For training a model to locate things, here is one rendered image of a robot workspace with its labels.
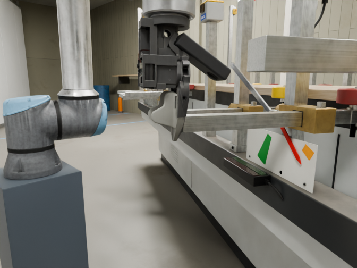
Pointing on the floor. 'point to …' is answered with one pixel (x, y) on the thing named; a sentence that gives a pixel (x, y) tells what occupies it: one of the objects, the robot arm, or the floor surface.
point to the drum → (102, 90)
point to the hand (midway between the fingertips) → (178, 134)
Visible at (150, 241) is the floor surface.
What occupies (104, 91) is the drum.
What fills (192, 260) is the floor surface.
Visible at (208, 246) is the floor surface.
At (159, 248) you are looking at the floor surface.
